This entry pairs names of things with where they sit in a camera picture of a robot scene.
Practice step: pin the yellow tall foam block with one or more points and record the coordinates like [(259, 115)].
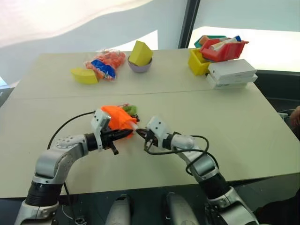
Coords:
[(140, 53)]

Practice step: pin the blue topped packet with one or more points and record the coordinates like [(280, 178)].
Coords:
[(237, 38)]

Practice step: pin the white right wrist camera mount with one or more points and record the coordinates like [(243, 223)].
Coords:
[(158, 127)]

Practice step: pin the green fabric pouch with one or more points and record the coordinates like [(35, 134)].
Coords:
[(131, 109)]

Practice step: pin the red plastic bin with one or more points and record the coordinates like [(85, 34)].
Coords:
[(225, 52)]

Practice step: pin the yellow plastic bin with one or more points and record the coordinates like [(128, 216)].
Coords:
[(198, 64)]

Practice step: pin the dark reddish bystander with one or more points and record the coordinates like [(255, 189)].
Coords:
[(295, 122)]

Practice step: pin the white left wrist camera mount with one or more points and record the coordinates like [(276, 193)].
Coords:
[(98, 122)]

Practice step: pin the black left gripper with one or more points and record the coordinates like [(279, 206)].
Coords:
[(108, 138)]

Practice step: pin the orange sponge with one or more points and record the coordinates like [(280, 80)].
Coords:
[(204, 39)]

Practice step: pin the yellow wedge foam block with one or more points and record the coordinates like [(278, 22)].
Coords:
[(84, 76)]

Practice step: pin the dark vertical post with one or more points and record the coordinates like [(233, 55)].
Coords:
[(186, 23)]

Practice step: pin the bag of orange items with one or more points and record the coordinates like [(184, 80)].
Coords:
[(106, 63)]

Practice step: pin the white flat box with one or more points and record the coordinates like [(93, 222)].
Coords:
[(232, 70), (225, 84)]

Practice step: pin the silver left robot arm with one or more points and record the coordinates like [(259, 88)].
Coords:
[(58, 159)]

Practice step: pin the teal plastic bin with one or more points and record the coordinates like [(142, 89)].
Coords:
[(216, 37)]

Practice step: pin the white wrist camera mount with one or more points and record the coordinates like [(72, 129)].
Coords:
[(158, 127), (98, 122)]

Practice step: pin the white packets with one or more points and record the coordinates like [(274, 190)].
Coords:
[(222, 44)]

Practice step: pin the purple bowl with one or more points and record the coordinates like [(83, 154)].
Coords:
[(140, 67)]

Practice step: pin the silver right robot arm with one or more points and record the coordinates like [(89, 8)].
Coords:
[(206, 168)]

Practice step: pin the grey rounded robot leg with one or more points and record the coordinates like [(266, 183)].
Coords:
[(180, 209), (120, 209)]

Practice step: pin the white tube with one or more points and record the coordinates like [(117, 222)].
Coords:
[(134, 126)]

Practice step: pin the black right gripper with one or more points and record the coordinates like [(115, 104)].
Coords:
[(150, 138)]

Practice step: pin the orange fabric pouch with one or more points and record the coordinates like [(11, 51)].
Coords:
[(117, 118)]

